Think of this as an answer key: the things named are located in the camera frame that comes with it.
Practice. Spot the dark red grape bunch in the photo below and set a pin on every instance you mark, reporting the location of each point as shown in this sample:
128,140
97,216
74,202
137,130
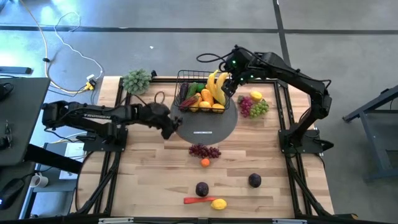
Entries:
203,151

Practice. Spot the dark purple cabbage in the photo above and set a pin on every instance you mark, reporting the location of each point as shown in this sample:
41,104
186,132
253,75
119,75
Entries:
202,189

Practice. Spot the dark plum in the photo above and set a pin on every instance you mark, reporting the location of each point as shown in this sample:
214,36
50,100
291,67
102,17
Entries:
254,180

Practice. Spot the yellow banana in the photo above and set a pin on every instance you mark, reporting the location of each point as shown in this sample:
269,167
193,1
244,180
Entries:
211,84
221,88

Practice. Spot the white label strip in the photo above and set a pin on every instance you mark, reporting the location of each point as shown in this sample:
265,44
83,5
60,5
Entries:
202,132

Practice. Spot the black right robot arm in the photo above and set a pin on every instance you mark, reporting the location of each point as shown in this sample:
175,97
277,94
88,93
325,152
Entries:
295,74

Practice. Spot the black support beam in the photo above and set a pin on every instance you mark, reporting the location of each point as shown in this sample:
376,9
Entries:
53,158

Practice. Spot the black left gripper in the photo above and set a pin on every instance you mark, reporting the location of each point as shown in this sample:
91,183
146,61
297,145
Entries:
158,115

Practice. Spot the blue grey metal table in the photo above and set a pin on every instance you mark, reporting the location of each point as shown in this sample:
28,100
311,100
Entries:
368,130

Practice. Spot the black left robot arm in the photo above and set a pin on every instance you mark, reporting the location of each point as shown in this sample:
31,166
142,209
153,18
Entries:
93,115

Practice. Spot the small orange tangerine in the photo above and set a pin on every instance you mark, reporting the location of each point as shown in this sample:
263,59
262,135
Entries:
205,162

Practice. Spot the green cucumber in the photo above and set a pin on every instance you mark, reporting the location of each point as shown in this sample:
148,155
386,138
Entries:
191,90

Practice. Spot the black computer mouse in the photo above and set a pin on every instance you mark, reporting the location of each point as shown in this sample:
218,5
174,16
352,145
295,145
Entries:
11,193

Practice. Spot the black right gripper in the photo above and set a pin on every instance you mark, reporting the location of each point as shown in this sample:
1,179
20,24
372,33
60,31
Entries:
248,76

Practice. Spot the dark red chili pepper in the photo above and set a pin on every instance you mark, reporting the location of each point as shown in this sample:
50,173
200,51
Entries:
188,102

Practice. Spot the pink grape bunch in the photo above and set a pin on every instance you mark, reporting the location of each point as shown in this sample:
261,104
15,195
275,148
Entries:
245,105

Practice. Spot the white paper sheet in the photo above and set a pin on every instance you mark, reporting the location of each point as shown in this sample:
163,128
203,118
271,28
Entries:
73,154

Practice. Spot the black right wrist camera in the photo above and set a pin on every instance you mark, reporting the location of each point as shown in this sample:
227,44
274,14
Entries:
234,61

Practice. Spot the black flat bar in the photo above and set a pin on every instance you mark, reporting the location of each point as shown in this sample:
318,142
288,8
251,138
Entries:
15,70

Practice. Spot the long bright red pepper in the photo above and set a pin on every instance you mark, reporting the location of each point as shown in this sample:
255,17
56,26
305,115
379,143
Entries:
194,200

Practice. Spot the green potted plant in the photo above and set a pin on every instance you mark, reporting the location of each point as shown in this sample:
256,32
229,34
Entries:
136,81

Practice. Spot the white mug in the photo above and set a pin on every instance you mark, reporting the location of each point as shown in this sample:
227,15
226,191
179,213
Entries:
39,180

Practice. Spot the white yellow power plug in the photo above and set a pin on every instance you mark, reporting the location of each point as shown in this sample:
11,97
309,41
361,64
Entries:
90,84

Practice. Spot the black frame bracket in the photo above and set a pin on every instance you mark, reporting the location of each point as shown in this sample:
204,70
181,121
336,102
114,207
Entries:
153,74

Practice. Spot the yellow lemon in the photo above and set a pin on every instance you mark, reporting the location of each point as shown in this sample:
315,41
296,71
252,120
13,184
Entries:
219,204
205,106
218,108
256,96

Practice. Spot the grey round mat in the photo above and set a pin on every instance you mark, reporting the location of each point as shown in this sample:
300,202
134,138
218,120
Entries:
205,124

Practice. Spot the dark grey desk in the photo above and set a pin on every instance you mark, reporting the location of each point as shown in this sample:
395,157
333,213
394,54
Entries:
21,124

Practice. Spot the silver metal bracket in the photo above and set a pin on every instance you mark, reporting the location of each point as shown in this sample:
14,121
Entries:
289,221
115,220

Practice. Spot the black clip tool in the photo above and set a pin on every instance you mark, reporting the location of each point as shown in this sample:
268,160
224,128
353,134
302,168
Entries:
3,141

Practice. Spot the green grape bunch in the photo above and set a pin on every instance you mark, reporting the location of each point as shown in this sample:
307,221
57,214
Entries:
258,109

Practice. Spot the bright green lime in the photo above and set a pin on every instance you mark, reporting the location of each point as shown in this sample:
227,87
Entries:
201,87

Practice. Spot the purple eggplant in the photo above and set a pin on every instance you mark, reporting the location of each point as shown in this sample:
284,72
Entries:
183,91

